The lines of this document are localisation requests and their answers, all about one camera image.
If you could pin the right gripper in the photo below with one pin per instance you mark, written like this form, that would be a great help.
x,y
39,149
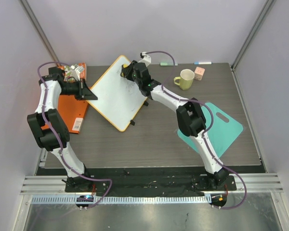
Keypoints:
x,y
126,72

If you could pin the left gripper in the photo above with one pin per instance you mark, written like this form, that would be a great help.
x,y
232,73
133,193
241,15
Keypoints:
x,y
85,93

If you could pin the whiteboard with orange frame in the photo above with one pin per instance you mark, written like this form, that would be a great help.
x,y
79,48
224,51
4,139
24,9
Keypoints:
x,y
119,99

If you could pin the yellow bone-shaped eraser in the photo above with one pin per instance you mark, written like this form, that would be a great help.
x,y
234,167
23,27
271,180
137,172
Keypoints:
x,y
124,70

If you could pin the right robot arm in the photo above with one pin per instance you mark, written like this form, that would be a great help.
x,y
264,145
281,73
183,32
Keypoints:
x,y
190,118

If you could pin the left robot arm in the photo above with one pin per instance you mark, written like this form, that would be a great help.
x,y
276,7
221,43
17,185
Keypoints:
x,y
50,130

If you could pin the orange folder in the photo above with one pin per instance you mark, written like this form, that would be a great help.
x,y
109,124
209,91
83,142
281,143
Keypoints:
x,y
71,111

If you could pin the orange illustrated book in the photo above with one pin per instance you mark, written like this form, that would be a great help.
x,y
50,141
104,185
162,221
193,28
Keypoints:
x,y
67,71

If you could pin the green eraser bar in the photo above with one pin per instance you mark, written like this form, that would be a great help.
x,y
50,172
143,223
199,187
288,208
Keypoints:
x,y
168,64

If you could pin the yellow-green mug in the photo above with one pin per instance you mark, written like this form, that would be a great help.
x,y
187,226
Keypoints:
x,y
185,79

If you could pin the blue marker pen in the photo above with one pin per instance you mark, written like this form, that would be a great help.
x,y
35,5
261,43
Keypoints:
x,y
202,63

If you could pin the pink cube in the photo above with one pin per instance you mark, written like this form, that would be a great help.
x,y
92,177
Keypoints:
x,y
199,72

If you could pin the teal cutting board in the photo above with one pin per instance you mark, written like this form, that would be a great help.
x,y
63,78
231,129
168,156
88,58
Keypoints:
x,y
225,129

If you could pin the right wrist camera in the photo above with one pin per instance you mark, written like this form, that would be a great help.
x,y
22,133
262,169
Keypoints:
x,y
145,58

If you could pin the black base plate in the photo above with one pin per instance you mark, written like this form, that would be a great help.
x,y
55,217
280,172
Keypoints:
x,y
152,182

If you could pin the white slotted cable duct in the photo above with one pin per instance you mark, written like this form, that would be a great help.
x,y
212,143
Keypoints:
x,y
84,199

